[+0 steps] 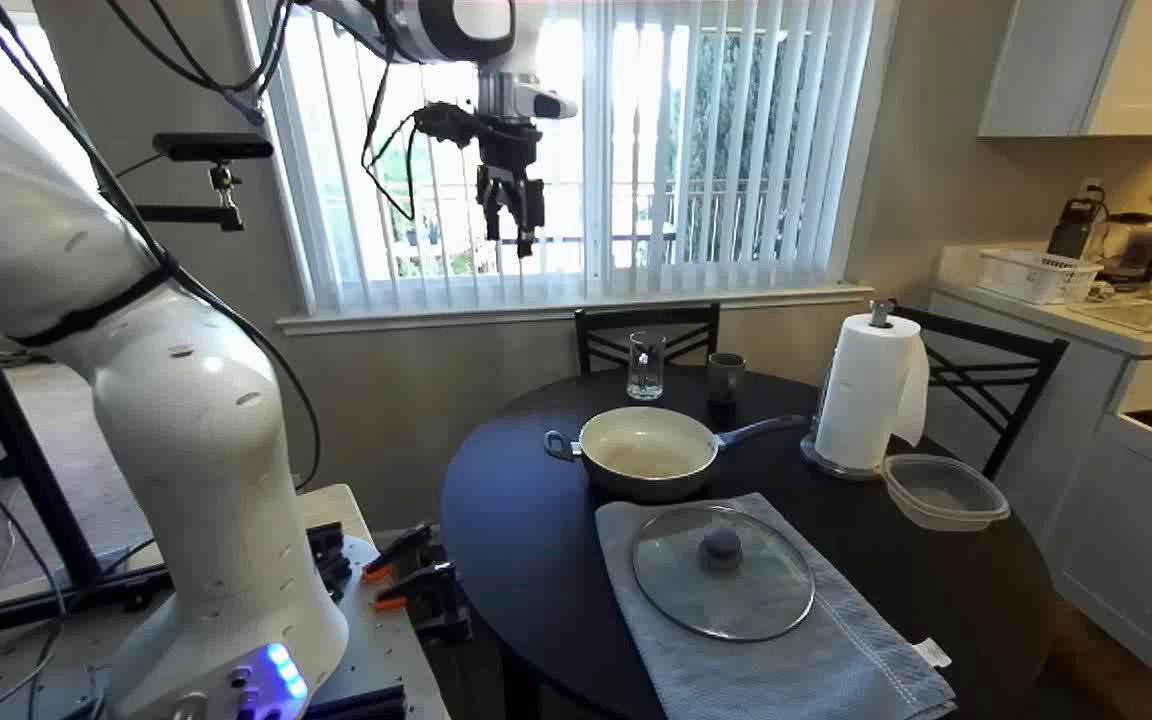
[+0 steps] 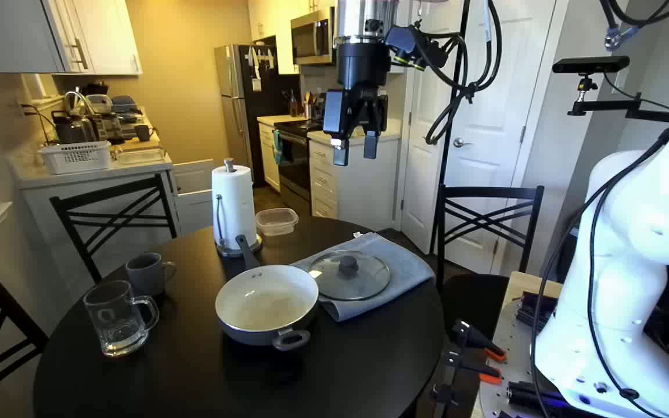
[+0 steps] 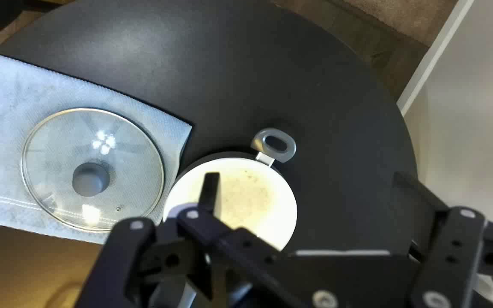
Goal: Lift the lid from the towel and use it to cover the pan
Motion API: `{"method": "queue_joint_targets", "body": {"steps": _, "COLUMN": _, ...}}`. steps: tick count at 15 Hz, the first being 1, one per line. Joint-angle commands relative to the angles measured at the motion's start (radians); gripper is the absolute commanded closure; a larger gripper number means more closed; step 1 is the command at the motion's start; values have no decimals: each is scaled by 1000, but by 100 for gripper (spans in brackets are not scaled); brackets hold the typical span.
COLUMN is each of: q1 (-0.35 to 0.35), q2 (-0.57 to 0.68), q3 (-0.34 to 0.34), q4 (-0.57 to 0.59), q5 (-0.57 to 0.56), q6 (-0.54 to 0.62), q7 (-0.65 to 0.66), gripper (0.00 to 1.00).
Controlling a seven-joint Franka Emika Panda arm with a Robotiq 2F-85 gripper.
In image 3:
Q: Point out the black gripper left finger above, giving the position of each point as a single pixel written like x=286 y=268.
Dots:
x=126 y=262

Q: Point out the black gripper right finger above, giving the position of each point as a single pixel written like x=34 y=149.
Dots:
x=452 y=256

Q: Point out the pan with white interior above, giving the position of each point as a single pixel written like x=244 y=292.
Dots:
x=251 y=193

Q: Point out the grey cloth towel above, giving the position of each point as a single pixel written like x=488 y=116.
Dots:
x=7 y=102

